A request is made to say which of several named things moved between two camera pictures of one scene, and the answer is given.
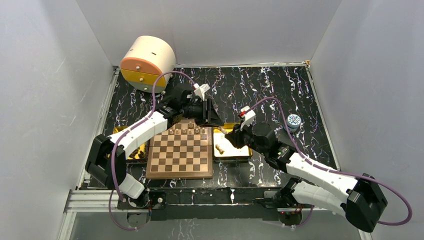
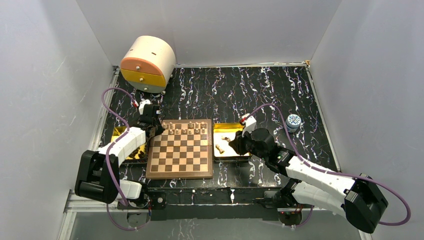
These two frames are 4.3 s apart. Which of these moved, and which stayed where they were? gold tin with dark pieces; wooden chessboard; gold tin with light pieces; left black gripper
Moved: left black gripper
Stayed: gold tin with light pieces; gold tin with dark pieces; wooden chessboard
